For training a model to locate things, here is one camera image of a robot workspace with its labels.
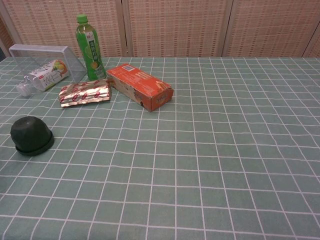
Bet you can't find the orange cardboard box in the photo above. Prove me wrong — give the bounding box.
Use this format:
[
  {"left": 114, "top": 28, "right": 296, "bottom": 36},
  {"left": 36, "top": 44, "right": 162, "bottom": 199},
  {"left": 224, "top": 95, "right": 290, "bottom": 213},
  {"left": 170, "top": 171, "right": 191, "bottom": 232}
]
[{"left": 106, "top": 63, "right": 174, "bottom": 113}]

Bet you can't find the silver foil snack packet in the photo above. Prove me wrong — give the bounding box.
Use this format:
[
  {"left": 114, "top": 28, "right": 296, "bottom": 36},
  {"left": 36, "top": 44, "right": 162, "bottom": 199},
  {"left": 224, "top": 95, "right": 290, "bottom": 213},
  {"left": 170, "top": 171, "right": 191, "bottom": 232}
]
[{"left": 58, "top": 79, "right": 112, "bottom": 109}]

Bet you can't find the green checked tablecloth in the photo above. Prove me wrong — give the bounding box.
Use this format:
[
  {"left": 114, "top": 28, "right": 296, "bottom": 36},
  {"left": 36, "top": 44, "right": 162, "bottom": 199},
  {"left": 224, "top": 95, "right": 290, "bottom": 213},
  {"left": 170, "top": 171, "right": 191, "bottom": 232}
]
[{"left": 0, "top": 56, "right": 320, "bottom": 240}]

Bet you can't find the dark green round base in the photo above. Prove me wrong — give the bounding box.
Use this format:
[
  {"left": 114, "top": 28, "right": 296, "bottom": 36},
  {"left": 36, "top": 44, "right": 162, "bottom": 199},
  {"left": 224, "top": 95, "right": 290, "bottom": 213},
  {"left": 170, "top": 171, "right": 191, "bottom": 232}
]
[{"left": 15, "top": 129, "right": 55, "bottom": 157}]

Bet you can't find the bamboo folding screen panel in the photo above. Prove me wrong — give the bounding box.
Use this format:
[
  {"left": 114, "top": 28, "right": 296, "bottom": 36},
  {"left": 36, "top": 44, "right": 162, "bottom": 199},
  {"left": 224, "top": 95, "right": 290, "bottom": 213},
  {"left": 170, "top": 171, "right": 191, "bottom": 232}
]
[
  {"left": 222, "top": 0, "right": 320, "bottom": 58},
  {"left": 0, "top": 0, "right": 126, "bottom": 59},
  {"left": 123, "top": 0, "right": 233, "bottom": 58},
  {"left": 0, "top": 17, "right": 14, "bottom": 60},
  {"left": 303, "top": 29, "right": 320, "bottom": 58}
]

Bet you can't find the dark green dome cup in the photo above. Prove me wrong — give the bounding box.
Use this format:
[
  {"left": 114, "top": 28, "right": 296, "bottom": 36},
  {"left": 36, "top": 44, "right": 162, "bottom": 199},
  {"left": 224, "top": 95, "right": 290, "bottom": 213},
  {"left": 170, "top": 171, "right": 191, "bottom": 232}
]
[{"left": 10, "top": 116, "right": 52, "bottom": 152}]

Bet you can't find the clear bottle with white label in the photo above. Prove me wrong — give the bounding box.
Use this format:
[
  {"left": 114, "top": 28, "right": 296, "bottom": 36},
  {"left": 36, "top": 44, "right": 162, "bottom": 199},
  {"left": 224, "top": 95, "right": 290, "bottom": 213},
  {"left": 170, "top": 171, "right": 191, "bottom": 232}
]
[{"left": 16, "top": 59, "right": 70, "bottom": 97}]

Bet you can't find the green tea bottle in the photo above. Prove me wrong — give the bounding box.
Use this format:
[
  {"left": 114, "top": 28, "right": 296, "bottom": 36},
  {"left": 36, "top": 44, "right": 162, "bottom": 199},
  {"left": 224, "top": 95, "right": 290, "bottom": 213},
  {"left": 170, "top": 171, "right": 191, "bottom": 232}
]
[{"left": 75, "top": 14, "right": 106, "bottom": 81}]

